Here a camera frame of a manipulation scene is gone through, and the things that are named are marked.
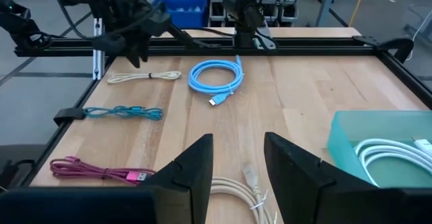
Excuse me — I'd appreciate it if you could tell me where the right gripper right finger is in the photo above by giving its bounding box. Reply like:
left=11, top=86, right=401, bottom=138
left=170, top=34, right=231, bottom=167
left=264, top=132, right=432, bottom=224

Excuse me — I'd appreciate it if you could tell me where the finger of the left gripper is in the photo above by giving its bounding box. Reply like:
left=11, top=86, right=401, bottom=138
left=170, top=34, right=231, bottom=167
left=138, top=37, right=151, bottom=63
left=125, top=47, right=142, bottom=69

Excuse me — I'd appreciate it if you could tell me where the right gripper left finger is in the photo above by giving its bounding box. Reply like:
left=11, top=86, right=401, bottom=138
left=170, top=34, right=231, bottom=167
left=0, top=133, right=215, bottom=224

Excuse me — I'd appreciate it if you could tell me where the cream braided cable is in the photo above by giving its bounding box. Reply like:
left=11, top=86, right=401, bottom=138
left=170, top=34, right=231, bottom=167
left=107, top=70, right=183, bottom=84

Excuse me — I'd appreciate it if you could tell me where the beige cable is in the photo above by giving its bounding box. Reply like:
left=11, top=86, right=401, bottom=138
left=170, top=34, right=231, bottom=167
left=209, top=163, right=276, bottom=224

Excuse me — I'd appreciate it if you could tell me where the teal braided cable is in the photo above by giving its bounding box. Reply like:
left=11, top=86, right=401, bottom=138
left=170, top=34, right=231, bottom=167
left=83, top=105, right=164, bottom=121

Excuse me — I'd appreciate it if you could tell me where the pink braided USB cable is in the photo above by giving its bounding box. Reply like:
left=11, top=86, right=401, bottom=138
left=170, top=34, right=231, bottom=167
left=49, top=155, right=157, bottom=186

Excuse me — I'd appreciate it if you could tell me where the light blue cable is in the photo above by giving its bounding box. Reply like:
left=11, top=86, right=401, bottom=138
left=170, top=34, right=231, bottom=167
left=187, top=55, right=244, bottom=107

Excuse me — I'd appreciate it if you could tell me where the white cable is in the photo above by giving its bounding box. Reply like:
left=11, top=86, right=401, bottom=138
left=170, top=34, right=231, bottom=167
left=353, top=136, right=432, bottom=188

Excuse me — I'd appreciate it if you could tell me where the blue storage bin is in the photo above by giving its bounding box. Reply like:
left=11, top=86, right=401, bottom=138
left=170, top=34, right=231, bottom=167
left=151, top=0, right=208, bottom=29

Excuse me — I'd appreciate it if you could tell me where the teal plastic bin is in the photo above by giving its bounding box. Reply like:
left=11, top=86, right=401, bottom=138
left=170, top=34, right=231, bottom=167
left=326, top=110, right=432, bottom=189

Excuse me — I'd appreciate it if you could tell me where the grey parts shelf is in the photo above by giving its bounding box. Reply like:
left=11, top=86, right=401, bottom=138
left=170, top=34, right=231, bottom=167
left=207, top=0, right=301, bottom=28

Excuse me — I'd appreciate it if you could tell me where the grey metal pole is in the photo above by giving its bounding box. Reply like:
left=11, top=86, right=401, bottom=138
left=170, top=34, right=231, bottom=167
left=315, top=0, right=339, bottom=28

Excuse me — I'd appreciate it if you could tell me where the silver aluminium post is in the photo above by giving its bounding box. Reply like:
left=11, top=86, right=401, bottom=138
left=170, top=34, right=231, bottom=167
left=92, top=17, right=104, bottom=81

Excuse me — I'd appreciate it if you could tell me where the black frame clamp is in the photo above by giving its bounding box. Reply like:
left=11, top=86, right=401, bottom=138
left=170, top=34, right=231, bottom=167
left=53, top=107, right=87, bottom=126

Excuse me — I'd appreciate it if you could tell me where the black clamp with cables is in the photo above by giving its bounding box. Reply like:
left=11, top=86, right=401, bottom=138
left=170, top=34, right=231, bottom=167
left=0, top=0, right=51, bottom=53

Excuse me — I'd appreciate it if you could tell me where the black corner bracket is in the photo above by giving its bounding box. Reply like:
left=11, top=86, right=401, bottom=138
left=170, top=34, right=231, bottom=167
left=352, top=34, right=415, bottom=63

